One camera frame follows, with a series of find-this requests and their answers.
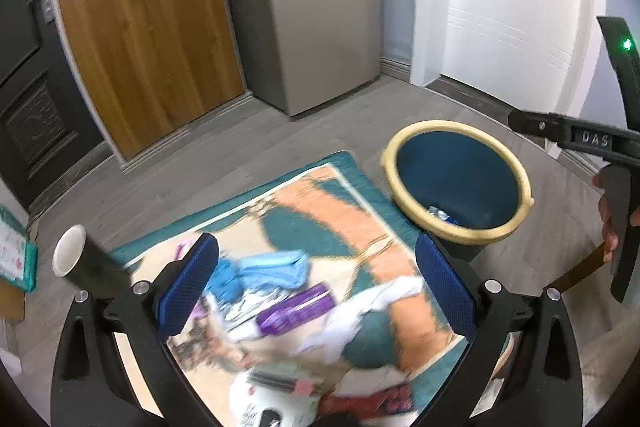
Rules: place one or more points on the black paper cup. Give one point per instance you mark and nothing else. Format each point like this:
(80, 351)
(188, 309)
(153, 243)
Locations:
(77, 258)

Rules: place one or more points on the white box with black stripes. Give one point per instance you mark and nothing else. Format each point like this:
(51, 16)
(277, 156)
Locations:
(287, 378)

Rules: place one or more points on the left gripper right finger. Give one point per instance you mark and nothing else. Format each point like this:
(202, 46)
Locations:
(544, 386)

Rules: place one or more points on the wooden cabinet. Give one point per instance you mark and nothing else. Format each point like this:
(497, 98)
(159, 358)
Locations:
(150, 67)

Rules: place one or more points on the teal white package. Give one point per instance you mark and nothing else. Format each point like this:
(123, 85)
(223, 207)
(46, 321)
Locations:
(18, 255)

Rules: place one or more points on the silver foil wrapper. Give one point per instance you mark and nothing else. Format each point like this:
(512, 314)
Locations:
(250, 304)

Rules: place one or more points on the trash inside bin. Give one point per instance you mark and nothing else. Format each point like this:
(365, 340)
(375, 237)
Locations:
(441, 215)

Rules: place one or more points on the right hand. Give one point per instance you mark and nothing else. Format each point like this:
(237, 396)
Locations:
(610, 237)

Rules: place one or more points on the purple spray bottle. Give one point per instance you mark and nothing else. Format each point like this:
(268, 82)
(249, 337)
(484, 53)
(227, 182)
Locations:
(296, 311)

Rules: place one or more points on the teal and orange rug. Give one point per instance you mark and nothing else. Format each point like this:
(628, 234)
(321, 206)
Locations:
(356, 239)

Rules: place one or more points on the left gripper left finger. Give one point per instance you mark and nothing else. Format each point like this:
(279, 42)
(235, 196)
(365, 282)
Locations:
(90, 385)

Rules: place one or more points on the white door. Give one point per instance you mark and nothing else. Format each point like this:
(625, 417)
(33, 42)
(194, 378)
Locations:
(536, 55)

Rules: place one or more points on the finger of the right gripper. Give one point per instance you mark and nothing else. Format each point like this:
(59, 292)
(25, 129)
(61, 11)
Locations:
(609, 143)

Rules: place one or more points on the blue face mask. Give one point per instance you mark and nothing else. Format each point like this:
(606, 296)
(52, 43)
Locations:
(280, 269)

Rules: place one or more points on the white crumpled tissue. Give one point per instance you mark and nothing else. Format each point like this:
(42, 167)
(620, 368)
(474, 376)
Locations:
(343, 322)

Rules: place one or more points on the dark entrance door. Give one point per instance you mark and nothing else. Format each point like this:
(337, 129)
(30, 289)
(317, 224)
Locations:
(48, 136)

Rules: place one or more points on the teal bin with yellow rim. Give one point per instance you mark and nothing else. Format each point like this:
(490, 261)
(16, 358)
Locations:
(464, 171)

